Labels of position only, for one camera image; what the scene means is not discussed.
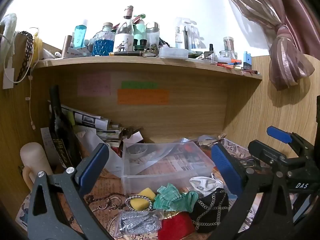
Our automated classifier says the glass bottle with blue liquid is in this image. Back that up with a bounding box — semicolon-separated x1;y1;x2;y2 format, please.
92;22;115;56

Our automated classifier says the clear bottle with illustrated label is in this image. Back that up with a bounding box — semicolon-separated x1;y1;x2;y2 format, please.
113;5;135;52

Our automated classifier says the newspaper-print mat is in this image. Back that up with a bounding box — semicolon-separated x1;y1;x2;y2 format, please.
15;137;263;240

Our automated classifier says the white patterned scrunchie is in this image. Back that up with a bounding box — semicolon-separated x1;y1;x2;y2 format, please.
189;176;224;197

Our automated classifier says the pile of papers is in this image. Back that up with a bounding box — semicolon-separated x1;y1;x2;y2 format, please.
49;101;144;178

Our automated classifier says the yellow sponge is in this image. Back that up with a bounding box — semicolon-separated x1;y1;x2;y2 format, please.
130;188;157;210

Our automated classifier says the white cable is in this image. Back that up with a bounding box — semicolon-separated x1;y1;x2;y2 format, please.
4;27;40;130

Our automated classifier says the mint green bottle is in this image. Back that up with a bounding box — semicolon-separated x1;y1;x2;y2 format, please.
134;14;147;46

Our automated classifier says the black chain strap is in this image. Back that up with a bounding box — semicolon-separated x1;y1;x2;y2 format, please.
14;31;34;83

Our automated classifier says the clear flat plastic case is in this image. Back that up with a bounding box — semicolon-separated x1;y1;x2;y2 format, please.
159;47;189;59

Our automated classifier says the red velvet coin purse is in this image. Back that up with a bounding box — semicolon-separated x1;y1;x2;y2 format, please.
157;210;196;240

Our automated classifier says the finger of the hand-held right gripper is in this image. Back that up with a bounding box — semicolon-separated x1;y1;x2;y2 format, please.
266;126;316;153
247;140;298;178

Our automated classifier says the small glass jar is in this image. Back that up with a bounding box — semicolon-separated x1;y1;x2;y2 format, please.
223;37;235;53

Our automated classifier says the clear bottle with silver cap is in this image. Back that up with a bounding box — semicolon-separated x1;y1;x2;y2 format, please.
146;22;160;47

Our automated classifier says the white cloth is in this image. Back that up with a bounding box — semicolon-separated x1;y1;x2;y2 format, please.
0;14;17;68

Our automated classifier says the green scrunchie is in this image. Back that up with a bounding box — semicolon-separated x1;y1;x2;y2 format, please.
153;183;199;212

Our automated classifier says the orange sticky note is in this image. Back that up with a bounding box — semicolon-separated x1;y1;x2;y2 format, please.
117;89;170;105

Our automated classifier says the small grey bowl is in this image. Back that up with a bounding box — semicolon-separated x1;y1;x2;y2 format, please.
126;145;148;158

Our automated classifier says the white paper tag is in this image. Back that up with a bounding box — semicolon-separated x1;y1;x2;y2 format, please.
2;67;15;90

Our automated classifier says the packaged toothbrush set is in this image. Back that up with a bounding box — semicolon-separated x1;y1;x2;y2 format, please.
175;17;200;50

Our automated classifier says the beaded bracelet ring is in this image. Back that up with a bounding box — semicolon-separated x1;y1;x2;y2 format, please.
124;194;153;212

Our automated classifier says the clear plastic storage box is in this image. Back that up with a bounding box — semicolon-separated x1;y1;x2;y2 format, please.
121;141;216;195

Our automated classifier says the dark wine bottle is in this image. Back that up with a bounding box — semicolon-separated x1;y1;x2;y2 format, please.
49;85;82;168

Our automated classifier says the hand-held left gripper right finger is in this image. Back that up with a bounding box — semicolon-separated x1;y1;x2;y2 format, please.
211;142;294;240

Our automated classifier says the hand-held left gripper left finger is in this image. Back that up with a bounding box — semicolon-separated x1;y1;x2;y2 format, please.
27;143;115;240

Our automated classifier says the pink sticky note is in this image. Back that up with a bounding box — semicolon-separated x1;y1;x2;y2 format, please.
77;72;111;96

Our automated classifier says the pink striped curtain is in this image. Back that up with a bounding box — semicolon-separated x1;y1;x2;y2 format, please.
217;0;320;91

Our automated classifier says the black chain-print pouch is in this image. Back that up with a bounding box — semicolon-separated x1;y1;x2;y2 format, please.
189;187;229;233

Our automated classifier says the yellow plastic item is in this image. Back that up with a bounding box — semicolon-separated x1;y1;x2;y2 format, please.
32;31;43;62

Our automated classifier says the silver glitter fabric bag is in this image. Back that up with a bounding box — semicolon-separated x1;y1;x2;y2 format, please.
114;209;164;237

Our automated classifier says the brown cardboard tube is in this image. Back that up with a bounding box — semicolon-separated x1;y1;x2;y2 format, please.
62;35;73;58

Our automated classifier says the green sticky note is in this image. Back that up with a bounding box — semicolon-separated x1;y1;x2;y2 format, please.
121;81;158;89

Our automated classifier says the teal mouthwash bottle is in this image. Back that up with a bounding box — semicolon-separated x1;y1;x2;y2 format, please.
74;19;88;49

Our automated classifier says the wooden shelf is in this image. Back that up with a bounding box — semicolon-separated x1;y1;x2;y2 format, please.
34;55;263;80

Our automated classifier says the amber glass tube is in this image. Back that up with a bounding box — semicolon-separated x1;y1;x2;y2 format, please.
109;51;145;57

